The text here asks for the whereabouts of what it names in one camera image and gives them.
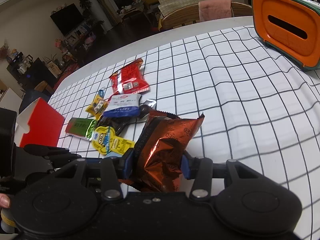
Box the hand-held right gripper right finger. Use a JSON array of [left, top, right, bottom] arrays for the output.
[[180, 151, 262, 202]]

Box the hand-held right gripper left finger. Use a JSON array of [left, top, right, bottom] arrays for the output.
[[54, 149, 135, 202]]

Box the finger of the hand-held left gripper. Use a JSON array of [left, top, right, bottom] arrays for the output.
[[24, 144, 70, 156], [44, 154, 82, 168]]

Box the red cardboard box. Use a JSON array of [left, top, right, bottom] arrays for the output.
[[16, 97, 65, 148]]

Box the copper foil snack bag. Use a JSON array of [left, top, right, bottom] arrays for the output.
[[131, 110, 205, 193]]

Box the green foil snack packet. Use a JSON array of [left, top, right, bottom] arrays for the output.
[[65, 117, 97, 140]]

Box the yellow cartoon snack packet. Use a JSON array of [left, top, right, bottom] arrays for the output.
[[91, 126, 135, 157]]

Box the black snack packet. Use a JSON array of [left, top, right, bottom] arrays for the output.
[[97, 116, 130, 137]]

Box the white and blue snack packet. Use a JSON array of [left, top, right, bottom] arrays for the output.
[[102, 94, 142, 118]]

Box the red snack bag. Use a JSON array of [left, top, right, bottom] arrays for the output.
[[109, 58, 150, 95]]

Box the person's left hand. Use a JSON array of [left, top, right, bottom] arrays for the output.
[[0, 194, 11, 209]]

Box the white cabinet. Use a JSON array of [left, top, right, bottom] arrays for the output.
[[0, 87, 25, 110]]

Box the blue jacket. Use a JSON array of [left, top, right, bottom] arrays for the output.
[[19, 89, 50, 113]]

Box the dark round silver-wrapped candy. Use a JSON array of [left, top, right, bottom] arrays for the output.
[[139, 99, 157, 118]]

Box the small yellow candy packet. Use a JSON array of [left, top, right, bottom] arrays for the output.
[[85, 89, 108, 117]]

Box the wooden chair with jacket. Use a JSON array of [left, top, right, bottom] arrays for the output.
[[34, 80, 54, 95]]

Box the black cabinet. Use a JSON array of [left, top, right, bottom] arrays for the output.
[[7, 57, 58, 90]]

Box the dark television stand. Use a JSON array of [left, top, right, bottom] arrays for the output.
[[62, 22, 105, 53]]

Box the flat screen television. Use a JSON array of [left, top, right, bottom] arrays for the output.
[[50, 3, 84, 36]]

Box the tall green houseplant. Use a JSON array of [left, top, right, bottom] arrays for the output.
[[79, 0, 93, 25]]

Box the white standing air conditioner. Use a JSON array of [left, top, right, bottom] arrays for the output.
[[82, 0, 113, 30]]

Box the pink towel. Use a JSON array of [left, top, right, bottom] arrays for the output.
[[199, 0, 233, 22]]

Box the sofa with beige cover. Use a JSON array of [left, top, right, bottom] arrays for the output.
[[157, 0, 215, 15]]

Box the orange tissue box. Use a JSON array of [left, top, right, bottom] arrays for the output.
[[251, 0, 320, 72]]

